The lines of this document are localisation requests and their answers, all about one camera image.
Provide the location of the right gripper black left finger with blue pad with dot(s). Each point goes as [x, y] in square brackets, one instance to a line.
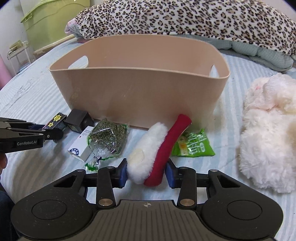
[109, 178]

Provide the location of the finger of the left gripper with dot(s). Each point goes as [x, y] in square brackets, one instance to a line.
[33, 126]
[52, 134]

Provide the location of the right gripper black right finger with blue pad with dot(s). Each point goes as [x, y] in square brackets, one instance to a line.
[184, 179]

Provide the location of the black box yellow stars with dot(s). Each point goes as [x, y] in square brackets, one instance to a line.
[58, 121]

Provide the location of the person's left hand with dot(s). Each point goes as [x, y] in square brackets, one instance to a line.
[3, 162]

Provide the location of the black charger block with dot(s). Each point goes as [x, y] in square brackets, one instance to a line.
[78, 120]

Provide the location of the small white carton box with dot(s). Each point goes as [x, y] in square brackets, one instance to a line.
[79, 149]

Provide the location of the green snack packet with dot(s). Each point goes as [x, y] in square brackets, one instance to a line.
[192, 145]

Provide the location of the dried herbs plastic bag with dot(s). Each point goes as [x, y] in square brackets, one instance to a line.
[106, 141]

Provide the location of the pink rolled mat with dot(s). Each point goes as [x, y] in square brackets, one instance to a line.
[4, 72]

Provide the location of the white plush rabbit toy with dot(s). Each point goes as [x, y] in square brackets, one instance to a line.
[267, 142]

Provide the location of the green plastic storage bin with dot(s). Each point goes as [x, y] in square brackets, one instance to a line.
[45, 23]

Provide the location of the beige plastic storage basket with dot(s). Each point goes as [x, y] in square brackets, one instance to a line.
[143, 79]

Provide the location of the light green quilt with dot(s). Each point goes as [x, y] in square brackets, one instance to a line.
[274, 60]

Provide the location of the leopard print blanket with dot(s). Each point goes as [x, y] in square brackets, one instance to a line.
[250, 22]

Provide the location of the white wire rack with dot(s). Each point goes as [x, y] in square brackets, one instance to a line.
[19, 47]

